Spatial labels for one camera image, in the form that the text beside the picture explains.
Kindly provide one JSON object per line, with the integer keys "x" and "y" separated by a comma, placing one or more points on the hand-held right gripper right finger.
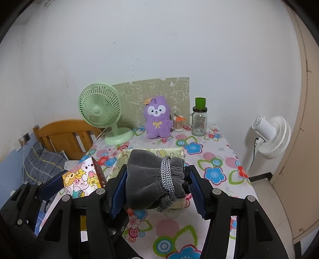
{"x": 197, "y": 196}

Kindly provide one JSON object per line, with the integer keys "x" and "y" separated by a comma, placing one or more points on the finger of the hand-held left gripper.
{"x": 52, "y": 184}
{"x": 119, "y": 236}

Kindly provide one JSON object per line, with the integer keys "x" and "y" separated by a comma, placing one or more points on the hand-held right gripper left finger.
{"x": 117, "y": 196}

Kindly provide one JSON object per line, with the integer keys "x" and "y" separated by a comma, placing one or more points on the cartoon print tissue packet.
{"x": 82, "y": 179}

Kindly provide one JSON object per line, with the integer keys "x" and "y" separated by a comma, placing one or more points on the yellow cartoon fabric storage box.
{"x": 154, "y": 151}

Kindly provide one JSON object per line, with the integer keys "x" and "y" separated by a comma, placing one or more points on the grey plaid pillow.
{"x": 44, "y": 161}

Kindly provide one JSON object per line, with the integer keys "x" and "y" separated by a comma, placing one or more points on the floral tablecloth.
{"x": 219, "y": 159}

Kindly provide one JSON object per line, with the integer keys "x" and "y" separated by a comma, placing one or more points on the wooden chair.
{"x": 62, "y": 139}

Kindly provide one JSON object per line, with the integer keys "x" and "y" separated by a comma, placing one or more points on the cotton swab container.
{"x": 179, "y": 125}

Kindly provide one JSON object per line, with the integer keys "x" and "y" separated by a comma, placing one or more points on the glass jar with green lid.
{"x": 199, "y": 122}

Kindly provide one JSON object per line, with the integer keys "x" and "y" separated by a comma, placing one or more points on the purple plush toy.
{"x": 158, "y": 124}

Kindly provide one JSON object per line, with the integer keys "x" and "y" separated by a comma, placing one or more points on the green desk fan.
{"x": 99, "y": 109}

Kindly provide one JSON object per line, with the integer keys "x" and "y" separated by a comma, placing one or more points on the white standing fan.
{"x": 276, "y": 139}

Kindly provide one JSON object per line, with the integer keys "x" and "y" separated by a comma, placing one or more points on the green patterned board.
{"x": 154, "y": 89}

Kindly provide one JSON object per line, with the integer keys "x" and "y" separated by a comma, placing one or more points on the beige wardrobe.
{"x": 306, "y": 149}

